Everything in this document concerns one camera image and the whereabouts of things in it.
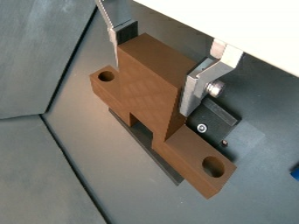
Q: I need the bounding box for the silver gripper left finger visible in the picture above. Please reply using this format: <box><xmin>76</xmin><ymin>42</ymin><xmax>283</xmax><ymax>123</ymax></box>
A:
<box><xmin>93</xmin><ymin>0</ymin><xmax>140</xmax><ymax>68</ymax></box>

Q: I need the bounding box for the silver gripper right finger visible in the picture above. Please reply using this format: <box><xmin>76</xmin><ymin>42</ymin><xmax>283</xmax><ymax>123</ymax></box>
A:
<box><xmin>180</xmin><ymin>39</ymin><xmax>243</xmax><ymax>116</ymax></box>

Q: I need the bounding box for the brown T-shaped block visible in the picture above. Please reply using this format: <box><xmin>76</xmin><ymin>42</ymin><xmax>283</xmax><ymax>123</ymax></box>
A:
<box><xmin>89</xmin><ymin>33</ymin><xmax>236</xmax><ymax>198</ymax></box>

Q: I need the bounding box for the blue peg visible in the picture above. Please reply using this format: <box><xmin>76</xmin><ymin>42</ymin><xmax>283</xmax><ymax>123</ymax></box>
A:
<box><xmin>290</xmin><ymin>166</ymin><xmax>299</xmax><ymax>181</ymax></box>

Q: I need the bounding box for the black angle bracket fixture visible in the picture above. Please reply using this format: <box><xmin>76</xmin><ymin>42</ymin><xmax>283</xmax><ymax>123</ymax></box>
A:
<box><xmin>108</xmin><ymin>96</ymin><xmax>241</xmax><ymax>185</ymax></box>

